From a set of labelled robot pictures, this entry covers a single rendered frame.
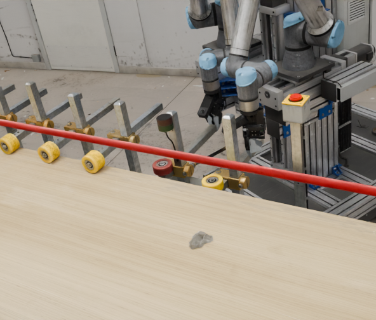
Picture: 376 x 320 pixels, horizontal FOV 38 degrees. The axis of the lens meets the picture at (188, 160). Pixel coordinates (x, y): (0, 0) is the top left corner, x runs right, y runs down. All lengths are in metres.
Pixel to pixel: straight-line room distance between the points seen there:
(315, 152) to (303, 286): 1.53
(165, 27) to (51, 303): 3.82
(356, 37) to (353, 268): 1.55
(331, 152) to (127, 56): 2.94
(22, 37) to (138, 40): 1.47
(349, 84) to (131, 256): 1.29
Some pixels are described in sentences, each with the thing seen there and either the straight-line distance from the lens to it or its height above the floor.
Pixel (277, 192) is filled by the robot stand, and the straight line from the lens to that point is 3.09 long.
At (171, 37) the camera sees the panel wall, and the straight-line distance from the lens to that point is 5.18.
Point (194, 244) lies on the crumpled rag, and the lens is 1.72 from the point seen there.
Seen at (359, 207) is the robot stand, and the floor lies 0.20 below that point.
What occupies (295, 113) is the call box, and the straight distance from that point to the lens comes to 1.78.
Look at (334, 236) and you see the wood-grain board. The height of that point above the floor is 0.90.
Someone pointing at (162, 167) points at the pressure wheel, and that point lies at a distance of 2.12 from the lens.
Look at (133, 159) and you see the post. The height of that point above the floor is 0.86.
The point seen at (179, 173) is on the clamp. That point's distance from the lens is 2.19.
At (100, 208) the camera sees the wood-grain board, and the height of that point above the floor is 0.90.
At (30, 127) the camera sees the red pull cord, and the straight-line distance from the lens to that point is 0.66.
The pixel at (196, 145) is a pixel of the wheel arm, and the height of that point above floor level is 0.86.
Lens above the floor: 2.01
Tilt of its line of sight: 31 degrees down
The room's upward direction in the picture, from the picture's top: 10 degrees counter-clockwise
